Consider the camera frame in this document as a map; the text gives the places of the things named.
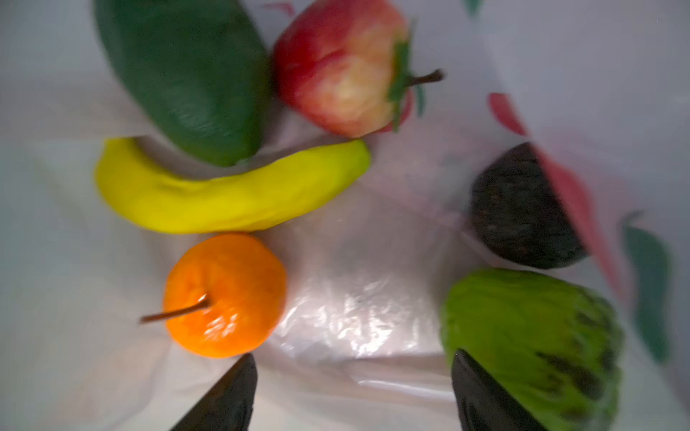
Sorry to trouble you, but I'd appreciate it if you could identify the dark avocado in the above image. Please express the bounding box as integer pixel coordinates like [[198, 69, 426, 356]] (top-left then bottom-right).
[[469, 142, 588, 269]]

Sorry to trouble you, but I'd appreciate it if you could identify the pink plastic bag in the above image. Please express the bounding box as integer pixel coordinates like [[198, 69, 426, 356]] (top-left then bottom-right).
[[1, 1, 689, 430]]

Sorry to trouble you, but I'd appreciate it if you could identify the yellow banana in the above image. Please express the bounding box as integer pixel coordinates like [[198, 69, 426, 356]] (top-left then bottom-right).
[[95, 138, 371, 235]]

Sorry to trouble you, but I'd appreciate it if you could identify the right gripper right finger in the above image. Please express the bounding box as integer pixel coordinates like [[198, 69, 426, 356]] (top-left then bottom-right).
[[451, 349, 546, 431]]

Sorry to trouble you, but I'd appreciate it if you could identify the red yellow apple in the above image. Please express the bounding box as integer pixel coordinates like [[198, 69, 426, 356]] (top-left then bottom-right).
[[272, 1, 445, 138]]

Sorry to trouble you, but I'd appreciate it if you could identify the green fruit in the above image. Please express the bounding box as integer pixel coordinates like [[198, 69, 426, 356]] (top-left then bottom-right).
[[440, 269, 625, 430]]

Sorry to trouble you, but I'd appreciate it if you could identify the orange fruit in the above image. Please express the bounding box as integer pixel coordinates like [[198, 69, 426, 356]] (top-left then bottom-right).
[[140, 233, 287, 358]]

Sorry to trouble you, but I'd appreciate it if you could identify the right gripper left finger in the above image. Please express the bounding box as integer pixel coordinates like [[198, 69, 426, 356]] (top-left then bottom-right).
[[171, 354, 258, 431]]

